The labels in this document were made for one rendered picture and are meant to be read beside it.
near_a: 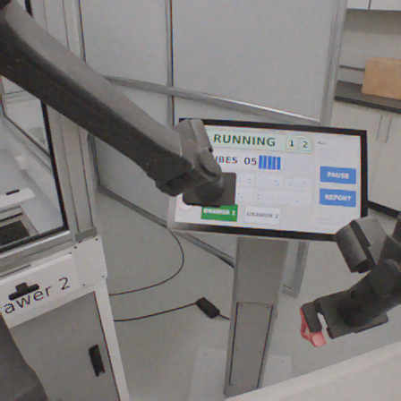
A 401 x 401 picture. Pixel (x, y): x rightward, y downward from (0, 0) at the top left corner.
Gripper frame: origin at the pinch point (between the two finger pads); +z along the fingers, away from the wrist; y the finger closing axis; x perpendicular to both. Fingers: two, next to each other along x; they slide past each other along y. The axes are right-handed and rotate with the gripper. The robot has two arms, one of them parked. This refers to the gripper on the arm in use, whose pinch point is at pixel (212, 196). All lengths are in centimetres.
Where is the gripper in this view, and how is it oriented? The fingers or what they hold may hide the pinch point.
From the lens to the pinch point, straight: 79.0
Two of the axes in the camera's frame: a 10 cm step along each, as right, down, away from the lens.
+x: -0.8, 9.8, -1.7
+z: 1.1, 1.8, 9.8
